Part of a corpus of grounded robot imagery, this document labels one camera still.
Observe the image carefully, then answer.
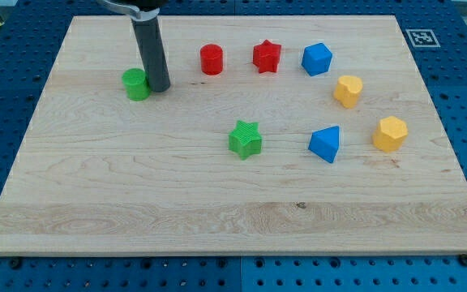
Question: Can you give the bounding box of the green star block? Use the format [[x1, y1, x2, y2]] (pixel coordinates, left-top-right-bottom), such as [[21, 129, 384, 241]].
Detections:
[[229, 120, 263, 160]]

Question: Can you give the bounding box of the blue cube block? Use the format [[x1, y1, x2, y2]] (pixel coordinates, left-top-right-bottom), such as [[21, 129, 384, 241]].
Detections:
[[302, 43, 332, 76]]

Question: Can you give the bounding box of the wooden board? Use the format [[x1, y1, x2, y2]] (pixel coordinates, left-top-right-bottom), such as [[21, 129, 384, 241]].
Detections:
[[0, 15, 467, 257]]

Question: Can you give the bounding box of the yellow heart block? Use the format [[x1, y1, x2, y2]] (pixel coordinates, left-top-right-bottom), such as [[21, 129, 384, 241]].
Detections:
[[333, 75, 363, 109]]

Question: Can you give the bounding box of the green cylinder block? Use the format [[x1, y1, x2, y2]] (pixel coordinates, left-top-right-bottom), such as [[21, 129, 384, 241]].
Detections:
[[122, 68, 151, 101]]

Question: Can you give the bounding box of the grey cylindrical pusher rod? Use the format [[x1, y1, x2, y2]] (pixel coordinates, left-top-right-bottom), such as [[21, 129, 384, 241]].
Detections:
[[132, 17, 171, 92]]

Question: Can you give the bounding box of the red star block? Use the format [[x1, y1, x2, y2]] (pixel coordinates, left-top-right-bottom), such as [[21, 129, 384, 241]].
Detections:
[[252, 40, 281, 73]]

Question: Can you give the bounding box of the white fiducial marker tag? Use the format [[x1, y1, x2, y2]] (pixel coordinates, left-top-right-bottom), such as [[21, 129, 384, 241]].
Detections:
[[406, 28, 440, 48]]

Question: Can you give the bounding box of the yellow hexagon block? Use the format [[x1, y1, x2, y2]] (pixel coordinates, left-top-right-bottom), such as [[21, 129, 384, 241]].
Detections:
[[372, 116, 409, 152]]

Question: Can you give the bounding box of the red cylinder block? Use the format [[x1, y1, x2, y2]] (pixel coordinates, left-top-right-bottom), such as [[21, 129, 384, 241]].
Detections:
[[199, 44, 223, 75]]

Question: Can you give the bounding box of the blue triangle block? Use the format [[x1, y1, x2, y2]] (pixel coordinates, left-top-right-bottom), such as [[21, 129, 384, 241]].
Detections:
[[308, 126, 340, 163]]

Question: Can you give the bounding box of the silver metal clamp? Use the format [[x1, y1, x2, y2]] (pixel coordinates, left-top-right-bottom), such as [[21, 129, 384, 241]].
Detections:
[[96, 0, 160, 22]]

